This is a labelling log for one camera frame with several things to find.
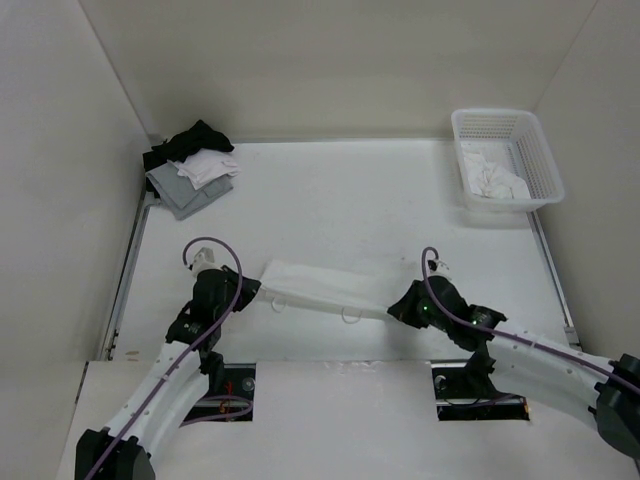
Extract white tank top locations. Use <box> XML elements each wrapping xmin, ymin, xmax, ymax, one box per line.
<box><xmin>260</xmin><ymin>260</ymin><xmax>411</xmax><ymax>323</ymax></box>

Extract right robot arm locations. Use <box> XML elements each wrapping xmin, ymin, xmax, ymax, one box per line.
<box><xmin>387</xmin><ymin>275</ymin><xmax>639</xmax><ymax>459</ymax></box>

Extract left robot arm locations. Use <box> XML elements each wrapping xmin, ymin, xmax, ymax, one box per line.
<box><xmin>74</xmin><ymin>266</ymin><xmax>261</xmax><ymax>479</ymax></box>

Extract grey folded tank top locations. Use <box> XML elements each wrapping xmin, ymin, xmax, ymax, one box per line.
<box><xmin>146</xmin><ymin>163</ymin><xmax>233</xmax><ymax>221</ymax></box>

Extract white tank tops in basket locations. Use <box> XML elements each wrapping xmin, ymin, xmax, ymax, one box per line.
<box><xmin>462</xmin><ymin>144</ymin><xmax>531</xmax><ymax>200</ymax></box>

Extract black folded tank top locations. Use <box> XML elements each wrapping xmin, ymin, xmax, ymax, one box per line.
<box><xmin>143</xmin><ymin>120</ymin><xmax>235</xmax><ymax>172</ymax></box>

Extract white plastic basket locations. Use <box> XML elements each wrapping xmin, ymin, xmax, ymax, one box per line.
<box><xmin>451</xmin><ymin>108</ymin><xmax>565</xmax><ymax>213</ymax></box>

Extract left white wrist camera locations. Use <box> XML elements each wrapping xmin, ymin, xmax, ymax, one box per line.
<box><xmin>189</xmin><ymin>247</ymin><xmax>217</xmax><ymax>277</ymax></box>

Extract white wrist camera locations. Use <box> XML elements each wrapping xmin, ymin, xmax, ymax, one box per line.
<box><xmin>428</xmin><ymin>259</ymin><xmax>450</xmax><ymax>276</ymax></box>
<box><xmin>189</xmin><ymin>247</ymin><xmax>217</xmax><ymax>277</ymax></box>

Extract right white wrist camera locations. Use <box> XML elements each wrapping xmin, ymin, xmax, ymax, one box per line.
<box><xmin>428</xmin><ymin>259</ymin><xmax>450</xmax><ymax>276</ymax></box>

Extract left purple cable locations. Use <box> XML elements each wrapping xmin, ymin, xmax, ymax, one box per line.
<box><xmin>84</xmin><ymin>236</ymin><xmax>254</xmax><ymax>480</ymax></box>

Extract purple cable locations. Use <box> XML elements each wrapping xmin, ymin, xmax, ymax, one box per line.
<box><xmin>420</xmin><ymin>246</ymin><xmax>640</xmax><ymax>389</ymax></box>
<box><xmin>84</xmin><ymin>236</ymin><xmax>254</xmax><ymax>480</ymax></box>

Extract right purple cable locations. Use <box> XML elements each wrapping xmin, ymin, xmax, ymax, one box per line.
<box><xmin>420</xmin><ymin>246</ymin><xmax>640</xmax><ymax>389</ymax></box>

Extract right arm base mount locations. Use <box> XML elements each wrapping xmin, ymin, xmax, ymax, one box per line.
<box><xmin>431</xmin><ymin>353</ymin><xmax>530</xmax><ymax>421</ymax></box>

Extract metal table frame rail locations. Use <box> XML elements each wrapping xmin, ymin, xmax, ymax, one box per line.
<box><xmin>92</xmin><ymin>174</ymin><xmax>155</xmax><ymax>360</ymax></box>

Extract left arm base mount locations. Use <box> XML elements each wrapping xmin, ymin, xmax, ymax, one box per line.
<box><xmin>183</xmin><ymin>364</ymin><xmax>256</xmax><ymax>425</ymax></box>

